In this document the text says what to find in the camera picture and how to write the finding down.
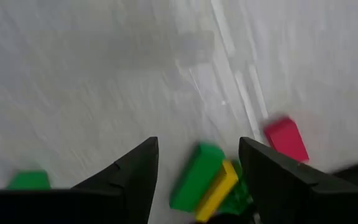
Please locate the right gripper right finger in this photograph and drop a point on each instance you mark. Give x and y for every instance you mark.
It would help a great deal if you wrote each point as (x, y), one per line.
(284, 196)

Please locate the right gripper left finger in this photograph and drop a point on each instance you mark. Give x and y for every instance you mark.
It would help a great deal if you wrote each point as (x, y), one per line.
(126, 186)

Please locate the red block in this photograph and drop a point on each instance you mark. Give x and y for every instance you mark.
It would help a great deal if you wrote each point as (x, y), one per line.
(286, 140)

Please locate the yellow block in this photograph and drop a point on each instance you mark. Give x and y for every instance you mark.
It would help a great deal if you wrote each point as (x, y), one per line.
(217, 193)

